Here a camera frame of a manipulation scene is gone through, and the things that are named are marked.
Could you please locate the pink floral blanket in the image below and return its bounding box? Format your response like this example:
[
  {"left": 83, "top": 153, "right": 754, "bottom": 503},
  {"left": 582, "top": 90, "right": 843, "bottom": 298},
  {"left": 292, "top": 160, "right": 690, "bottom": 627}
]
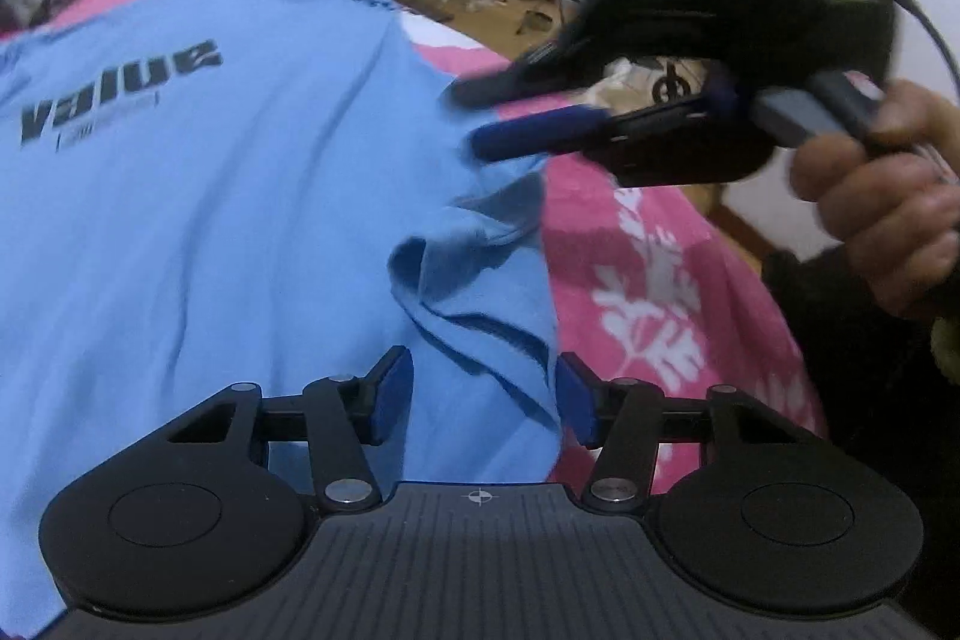
[{"left": 0, "top": 0, "right": 826, "bottom": 483}]

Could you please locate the person's black clothing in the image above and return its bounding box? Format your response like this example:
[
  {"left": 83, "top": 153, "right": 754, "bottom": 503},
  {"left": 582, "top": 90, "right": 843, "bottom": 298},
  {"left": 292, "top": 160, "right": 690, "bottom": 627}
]
[{"left": 761, "top": 250, "right": 960, "bottom": 611}]

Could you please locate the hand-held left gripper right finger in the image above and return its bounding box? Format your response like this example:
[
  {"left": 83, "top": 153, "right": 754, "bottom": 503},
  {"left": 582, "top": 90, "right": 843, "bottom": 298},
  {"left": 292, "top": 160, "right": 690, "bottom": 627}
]
[{"left": 555, "top": 350, "right": 809, "bottom": 513}]

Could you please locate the light blue t-shirt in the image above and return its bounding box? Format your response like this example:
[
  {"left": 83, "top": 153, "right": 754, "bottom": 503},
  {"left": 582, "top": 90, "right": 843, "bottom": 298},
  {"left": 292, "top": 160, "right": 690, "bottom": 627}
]
[{"left": 0, "top": 0, "right": 563, "bottom": 633}]

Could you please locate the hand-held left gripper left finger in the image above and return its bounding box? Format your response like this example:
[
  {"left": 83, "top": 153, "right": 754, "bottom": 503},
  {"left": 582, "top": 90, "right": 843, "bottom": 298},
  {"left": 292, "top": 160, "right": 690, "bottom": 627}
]
[{"left": 162, "top": 344, "right": 416, "bottom": 513}]

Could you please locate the person's right forearm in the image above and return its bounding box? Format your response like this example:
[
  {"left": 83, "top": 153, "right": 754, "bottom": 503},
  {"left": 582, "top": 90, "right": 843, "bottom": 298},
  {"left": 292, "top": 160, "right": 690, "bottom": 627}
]
[{"left": 930, "top": 310, "right": 960, "bottom": 386}]

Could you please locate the bicycle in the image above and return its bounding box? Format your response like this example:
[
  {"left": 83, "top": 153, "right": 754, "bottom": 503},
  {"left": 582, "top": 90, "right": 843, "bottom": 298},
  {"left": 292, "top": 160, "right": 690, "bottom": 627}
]
[{"left": 645, "top": 56, "right": 698, "bottom": 105}]

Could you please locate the thin black cable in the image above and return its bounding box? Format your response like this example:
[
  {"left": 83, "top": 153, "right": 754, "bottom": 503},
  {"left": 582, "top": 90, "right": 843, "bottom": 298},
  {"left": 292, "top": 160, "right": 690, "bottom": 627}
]
[{"left": 847, "top": 0, "right": 960, "bottom": 86}]

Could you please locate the person's right hand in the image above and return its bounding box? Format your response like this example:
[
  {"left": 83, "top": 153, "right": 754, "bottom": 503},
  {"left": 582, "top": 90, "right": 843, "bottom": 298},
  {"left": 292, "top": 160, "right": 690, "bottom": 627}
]
[{"left": 791, "top": 80, "right": 960, "bottom": 319}]

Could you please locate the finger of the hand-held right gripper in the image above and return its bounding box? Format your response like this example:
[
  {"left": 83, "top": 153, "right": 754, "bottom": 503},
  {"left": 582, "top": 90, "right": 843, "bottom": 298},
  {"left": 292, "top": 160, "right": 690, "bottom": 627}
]
[
  {"left": 469, "top": 102, "right": 625, "bottom": 164},
  {"left": 442, "top": 61, "right": 602, "bottom": 112}
]

